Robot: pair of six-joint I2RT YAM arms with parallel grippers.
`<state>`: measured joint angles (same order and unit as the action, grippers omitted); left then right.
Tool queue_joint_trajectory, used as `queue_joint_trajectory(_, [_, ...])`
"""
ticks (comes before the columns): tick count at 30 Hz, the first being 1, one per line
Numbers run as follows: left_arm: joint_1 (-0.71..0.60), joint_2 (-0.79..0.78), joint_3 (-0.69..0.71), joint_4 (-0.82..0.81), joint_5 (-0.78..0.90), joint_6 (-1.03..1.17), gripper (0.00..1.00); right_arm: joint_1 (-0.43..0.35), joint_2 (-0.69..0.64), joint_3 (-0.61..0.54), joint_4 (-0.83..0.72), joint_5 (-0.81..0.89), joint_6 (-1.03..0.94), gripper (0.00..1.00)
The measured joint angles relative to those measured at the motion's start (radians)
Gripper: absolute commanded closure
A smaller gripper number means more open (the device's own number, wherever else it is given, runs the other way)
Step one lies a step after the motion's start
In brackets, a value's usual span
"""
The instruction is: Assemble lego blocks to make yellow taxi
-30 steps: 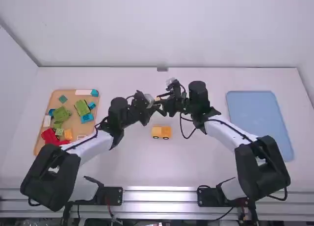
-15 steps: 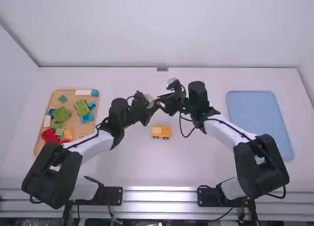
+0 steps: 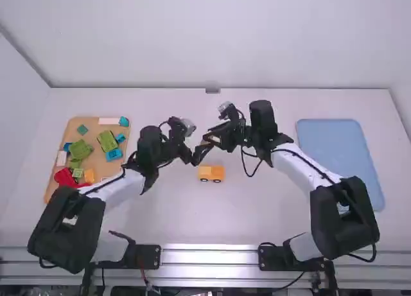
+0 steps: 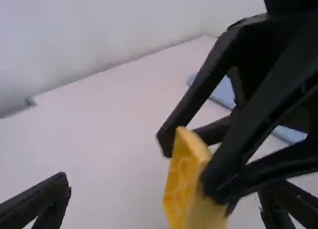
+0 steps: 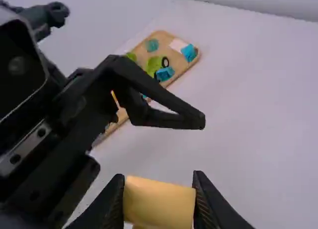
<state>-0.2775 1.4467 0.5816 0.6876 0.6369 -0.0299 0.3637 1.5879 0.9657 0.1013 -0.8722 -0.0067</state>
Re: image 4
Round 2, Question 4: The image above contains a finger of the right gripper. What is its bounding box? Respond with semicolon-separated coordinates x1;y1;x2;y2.
156;20;249;159
200;15;318;212

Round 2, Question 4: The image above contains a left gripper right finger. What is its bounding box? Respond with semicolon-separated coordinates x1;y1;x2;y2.
257;180;318;229

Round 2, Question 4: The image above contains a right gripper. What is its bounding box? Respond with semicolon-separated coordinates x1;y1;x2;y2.
260;0;318;18

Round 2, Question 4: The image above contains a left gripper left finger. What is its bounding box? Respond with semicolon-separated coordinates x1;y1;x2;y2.
0;171;72;229

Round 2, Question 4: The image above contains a yellow toy car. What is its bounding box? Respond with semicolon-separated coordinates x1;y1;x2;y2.
162;126;231;229

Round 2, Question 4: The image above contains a blue mat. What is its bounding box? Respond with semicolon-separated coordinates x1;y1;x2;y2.
186;74;310;145

